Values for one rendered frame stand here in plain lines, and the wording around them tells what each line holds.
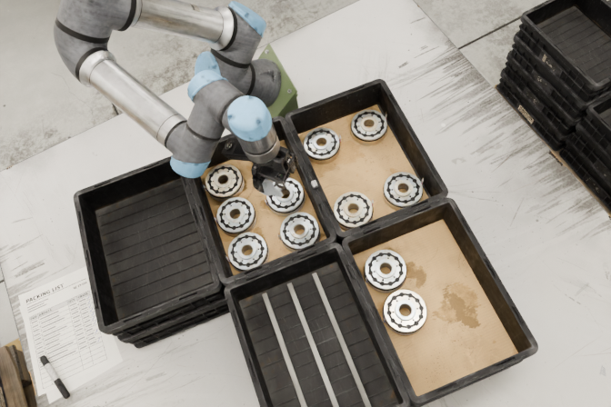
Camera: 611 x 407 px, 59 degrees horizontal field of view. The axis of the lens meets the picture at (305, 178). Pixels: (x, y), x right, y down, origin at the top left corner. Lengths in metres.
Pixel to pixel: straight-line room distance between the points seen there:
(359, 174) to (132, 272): 0.66
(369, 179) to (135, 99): 0.66
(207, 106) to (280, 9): 2.04
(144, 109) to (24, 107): 2.00
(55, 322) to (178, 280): 0.41
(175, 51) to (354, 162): 1.70
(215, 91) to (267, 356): 0.65
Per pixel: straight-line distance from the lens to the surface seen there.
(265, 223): 1.46
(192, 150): 1.11
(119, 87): 1.23
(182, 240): 1.50
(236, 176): 1.50
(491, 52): 2.88
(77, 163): 1.90
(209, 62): 1.53
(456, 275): 1.41
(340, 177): 1.49
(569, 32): 2.37
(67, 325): 1.69
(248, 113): 0.99
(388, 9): 2.04
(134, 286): 1.50
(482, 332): 1.38
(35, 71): 3.27
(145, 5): 1.34
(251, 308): 1.39
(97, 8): 1.28
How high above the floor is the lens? 2.16
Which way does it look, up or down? 62 degrees down
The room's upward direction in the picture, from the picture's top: 11 degrees counter-clockwise
